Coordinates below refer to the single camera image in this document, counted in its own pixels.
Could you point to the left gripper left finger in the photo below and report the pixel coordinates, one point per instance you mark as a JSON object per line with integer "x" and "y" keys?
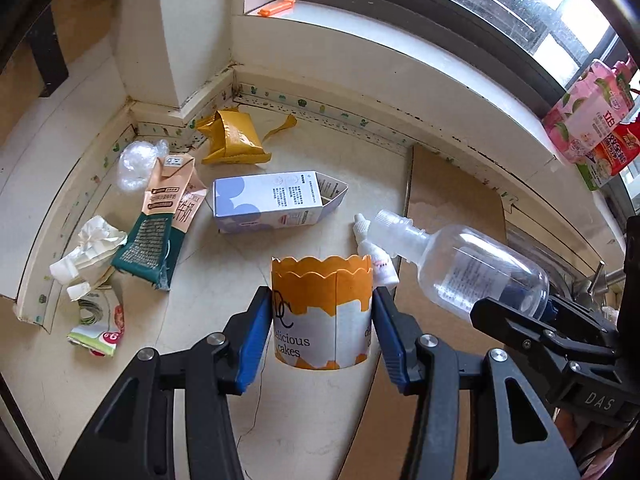
{"x": 131, "y": 433}

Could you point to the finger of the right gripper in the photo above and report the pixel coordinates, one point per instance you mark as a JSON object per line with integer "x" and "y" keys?
{"x": 565, "y": 315}
{"x": 512, "y": 328}

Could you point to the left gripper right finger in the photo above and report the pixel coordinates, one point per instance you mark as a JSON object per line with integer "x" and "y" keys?
{"x": 512, "y": 434}

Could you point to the clear plastic bottle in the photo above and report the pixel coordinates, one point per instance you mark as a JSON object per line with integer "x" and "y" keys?
{"x": 458, "y": 266}

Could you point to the orange white cake cup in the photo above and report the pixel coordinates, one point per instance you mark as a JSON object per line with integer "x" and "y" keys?
{"x": 322, "y": 311}

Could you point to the blue white carton box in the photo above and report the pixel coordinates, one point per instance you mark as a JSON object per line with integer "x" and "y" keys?
{"x": 275, "y": 201}

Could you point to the small white dropper bottle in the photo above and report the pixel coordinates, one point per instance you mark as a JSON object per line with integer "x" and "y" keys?
{"x": 383, "y": 270}

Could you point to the brown cutting board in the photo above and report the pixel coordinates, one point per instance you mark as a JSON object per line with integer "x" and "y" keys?
{"x": 439, "y": 194}

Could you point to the red refill pouch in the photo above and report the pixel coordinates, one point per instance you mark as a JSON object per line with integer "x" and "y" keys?
{"x": 610, "y": 156}

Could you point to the crumpled white tissue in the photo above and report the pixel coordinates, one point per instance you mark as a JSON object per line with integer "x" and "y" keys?
{"x": 89, "y": 264}

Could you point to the pink refill pouch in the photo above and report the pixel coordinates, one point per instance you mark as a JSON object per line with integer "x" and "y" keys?
{"x": 591, "y": 108}

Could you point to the peach green snack bag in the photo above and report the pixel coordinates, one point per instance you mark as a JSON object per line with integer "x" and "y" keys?
{"x": 171, "y": 200}

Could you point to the crumpled clear plastic wrap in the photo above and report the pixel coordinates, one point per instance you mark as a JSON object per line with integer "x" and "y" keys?
{"x": 136, "y": 163}

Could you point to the yellow crumpled wrapper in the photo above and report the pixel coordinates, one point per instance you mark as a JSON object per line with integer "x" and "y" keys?
{"x": 232, "y": 139}

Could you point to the orange plastic clip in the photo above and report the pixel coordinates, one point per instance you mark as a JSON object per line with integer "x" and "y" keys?
{"x": 276, "y": 7}

